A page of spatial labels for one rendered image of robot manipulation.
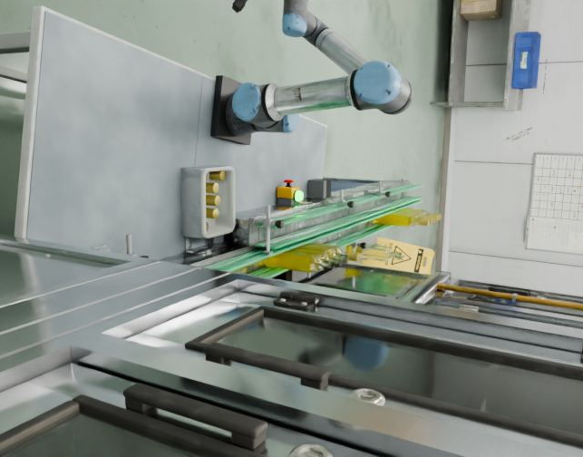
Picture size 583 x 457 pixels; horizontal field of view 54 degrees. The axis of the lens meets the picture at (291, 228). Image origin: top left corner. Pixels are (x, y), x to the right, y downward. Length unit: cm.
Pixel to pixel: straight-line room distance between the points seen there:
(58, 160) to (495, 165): 665
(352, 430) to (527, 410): 19
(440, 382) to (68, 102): 118
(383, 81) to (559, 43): 616
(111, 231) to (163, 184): 25
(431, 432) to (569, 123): 718
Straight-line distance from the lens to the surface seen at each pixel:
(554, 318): 216
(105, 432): 56
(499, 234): 780
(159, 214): 180
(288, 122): 191
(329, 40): 191
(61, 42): 156
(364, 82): 163
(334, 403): 54
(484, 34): 784
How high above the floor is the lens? 194
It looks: 28 degrees down
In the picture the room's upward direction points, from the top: 96 degrees clockwise
